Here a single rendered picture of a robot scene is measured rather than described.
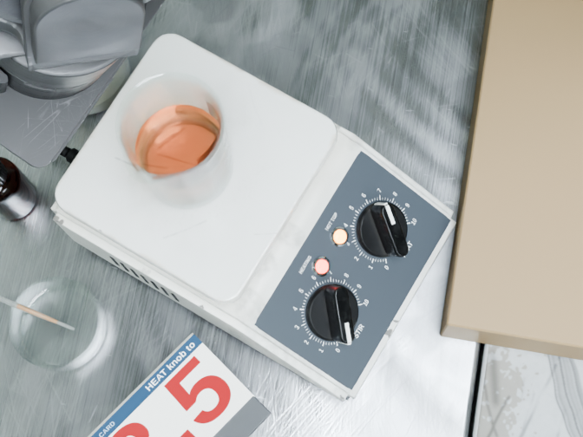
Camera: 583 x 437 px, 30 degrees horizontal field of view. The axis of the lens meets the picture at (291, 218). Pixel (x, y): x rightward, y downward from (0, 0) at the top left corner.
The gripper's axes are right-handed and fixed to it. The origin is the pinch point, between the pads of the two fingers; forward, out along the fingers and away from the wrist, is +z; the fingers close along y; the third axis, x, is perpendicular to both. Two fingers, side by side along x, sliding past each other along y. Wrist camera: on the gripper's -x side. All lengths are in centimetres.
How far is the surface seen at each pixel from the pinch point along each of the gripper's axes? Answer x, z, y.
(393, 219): 20.6, -0.5, -4.0
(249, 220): 13.9, -0.3, 0.7
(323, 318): 20.7, 0.4, 2.7
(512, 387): 33.1, 1.0, -0.4
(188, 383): 17.2, 4.1, 10.0
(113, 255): 9.4, 3.8, 6.3
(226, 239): 13.5, -0.2, 2.2
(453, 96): 21.9, 7.0, -14.1
